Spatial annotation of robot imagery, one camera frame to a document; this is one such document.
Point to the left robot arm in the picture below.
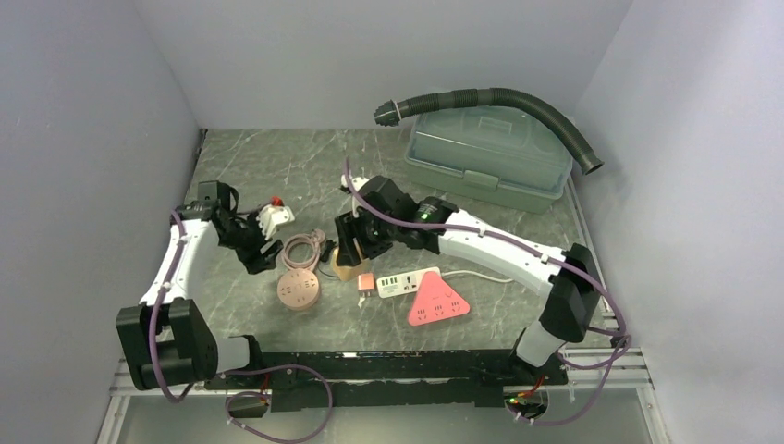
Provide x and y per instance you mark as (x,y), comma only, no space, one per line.
(165,339)

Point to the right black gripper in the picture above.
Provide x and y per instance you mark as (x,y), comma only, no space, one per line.
(349,253)

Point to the green plastic storage box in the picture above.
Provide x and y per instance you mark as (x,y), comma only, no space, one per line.
(496,155)

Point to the pink triangular power strip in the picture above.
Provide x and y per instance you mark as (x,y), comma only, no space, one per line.
(435,301)

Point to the tan cube socket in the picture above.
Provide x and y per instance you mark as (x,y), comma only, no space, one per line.
(349,272)

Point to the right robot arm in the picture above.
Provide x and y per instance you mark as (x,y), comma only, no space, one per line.
(383,215)

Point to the salmon cube plug adapter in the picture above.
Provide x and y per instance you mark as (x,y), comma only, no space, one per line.
(366,287)

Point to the round pink power socket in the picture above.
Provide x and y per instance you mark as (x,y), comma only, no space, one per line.
(298,289)

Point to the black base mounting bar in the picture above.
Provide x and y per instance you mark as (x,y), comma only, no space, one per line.
(299,380)

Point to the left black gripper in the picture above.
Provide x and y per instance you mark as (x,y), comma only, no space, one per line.
(254,260)

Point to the white power strip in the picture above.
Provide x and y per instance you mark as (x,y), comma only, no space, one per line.
(403,283)

